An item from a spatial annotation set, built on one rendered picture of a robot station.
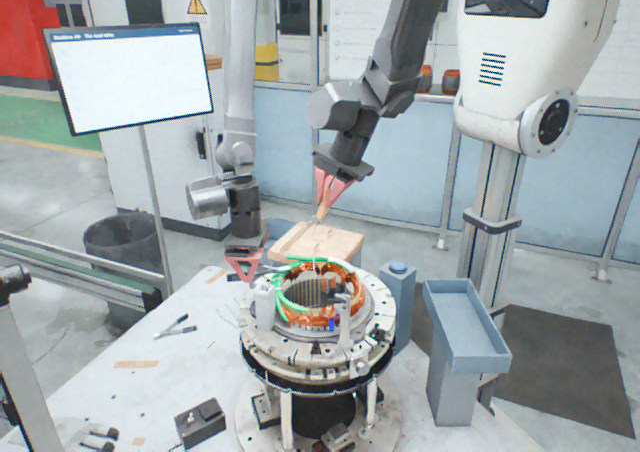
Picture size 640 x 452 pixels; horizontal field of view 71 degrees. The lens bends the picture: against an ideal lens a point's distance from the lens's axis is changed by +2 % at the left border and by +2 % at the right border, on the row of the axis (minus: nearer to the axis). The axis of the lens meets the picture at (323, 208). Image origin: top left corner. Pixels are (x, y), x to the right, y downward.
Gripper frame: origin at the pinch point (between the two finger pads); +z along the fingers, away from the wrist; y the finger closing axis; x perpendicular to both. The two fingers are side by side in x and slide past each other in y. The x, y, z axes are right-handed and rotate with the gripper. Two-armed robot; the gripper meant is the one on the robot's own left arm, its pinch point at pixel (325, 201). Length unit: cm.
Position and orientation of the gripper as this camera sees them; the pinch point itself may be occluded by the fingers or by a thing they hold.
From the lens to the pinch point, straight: 81.6
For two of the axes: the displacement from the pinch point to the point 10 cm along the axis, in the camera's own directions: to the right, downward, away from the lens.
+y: 8.2, 5.0, -2.7
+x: 4.5, -2.9, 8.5
